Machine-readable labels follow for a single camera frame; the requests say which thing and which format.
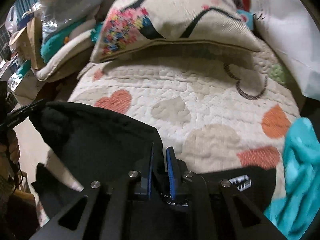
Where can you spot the cream floral decorative pillow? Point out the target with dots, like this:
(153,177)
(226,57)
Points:
(133,25)

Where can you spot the brown cardboard box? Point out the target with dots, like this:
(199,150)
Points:
(27,43)

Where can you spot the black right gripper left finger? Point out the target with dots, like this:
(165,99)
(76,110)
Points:
(116,201)

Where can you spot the white paper bag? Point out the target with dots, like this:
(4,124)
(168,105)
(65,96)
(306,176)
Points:
(290,31)

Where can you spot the turquoise fleece blanket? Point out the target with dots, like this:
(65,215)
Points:
(293,214)

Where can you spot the person's left hand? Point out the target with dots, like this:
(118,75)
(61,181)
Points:
(14,151)

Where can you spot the black pants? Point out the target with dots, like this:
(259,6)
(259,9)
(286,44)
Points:
(102,145)

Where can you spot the clear plastic bag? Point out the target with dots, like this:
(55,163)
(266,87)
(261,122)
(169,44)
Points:
(59,14)

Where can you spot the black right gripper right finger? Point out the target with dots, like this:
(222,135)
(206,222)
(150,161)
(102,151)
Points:
(228,204)

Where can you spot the beige seat cushion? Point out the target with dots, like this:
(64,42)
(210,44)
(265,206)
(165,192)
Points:
(70,56)

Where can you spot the heart patterned quilted bedspread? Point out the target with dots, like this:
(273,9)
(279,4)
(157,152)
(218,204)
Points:
(219,108)

